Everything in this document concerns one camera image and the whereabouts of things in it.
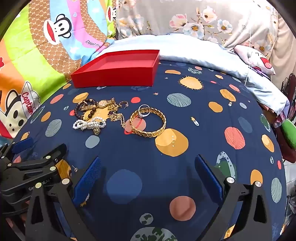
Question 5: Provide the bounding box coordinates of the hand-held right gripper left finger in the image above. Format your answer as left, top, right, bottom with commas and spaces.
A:
25, 156, 101, 241

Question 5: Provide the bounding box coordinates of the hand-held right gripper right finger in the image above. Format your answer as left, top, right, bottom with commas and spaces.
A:
195, 155, 273, 241

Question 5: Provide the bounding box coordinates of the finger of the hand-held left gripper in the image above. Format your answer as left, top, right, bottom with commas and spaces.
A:
0, 137, 34, 164
5, 144, 68, 173

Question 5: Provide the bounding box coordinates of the white pearl bracelet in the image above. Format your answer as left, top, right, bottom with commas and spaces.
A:
73, 116, 107, 137

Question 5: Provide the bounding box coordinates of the dark bead bracelet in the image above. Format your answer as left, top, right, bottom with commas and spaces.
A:
74, 98, 97, 120

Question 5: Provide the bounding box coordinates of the gold chain necklace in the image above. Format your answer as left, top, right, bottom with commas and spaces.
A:
108, 105, 127, 128

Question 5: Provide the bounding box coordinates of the gold bangle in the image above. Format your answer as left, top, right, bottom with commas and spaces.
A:
130, 108, 166, 139

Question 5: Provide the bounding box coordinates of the red cardboard box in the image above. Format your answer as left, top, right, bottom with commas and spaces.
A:
70, 49, 161, 88

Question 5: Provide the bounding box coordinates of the navy planet bed sheet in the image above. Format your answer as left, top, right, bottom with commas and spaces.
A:
13, 58, 288, 241

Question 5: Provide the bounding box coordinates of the gold wristwatch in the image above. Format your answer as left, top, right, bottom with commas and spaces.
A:
80, 97, 119, 116

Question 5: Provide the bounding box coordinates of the cartoon monkey blanket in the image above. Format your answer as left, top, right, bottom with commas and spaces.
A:
0, 0, 116, 139

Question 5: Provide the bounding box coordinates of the green plush item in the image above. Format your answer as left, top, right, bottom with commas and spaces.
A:
280, 119, 296, 149

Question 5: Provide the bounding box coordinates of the pink plush pillow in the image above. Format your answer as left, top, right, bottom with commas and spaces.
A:
233, 44, 276, 76

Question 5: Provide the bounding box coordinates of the light blue blanket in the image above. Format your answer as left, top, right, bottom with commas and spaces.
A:
92, 34, 290, 117

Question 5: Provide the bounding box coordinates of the beige curtain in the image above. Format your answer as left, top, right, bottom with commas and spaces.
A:
270, 14, 296, 80

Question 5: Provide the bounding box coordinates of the grey floral quilt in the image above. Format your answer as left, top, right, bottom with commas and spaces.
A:
115, 0, 281, 61

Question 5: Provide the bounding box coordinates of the white cable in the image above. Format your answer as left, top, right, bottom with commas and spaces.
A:
244, 25, 253, 87

